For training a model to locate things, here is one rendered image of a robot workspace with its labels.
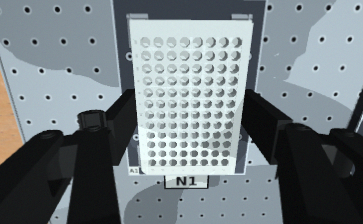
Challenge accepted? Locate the grey name plate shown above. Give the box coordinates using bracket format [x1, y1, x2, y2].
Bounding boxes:
[164, 175, 209, 189]

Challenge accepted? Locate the white well plate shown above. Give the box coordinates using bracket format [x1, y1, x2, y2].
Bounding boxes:
[130, 20, 253, 175]

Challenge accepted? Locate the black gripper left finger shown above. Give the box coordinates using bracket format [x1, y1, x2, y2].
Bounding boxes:
[0, 89, 138, 224]

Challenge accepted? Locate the grey perforated base plate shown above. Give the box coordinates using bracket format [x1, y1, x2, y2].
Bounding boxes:
[0, 0, 363, 224]

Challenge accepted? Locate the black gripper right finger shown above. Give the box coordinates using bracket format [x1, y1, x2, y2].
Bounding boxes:
[241, 89, 363, 224]

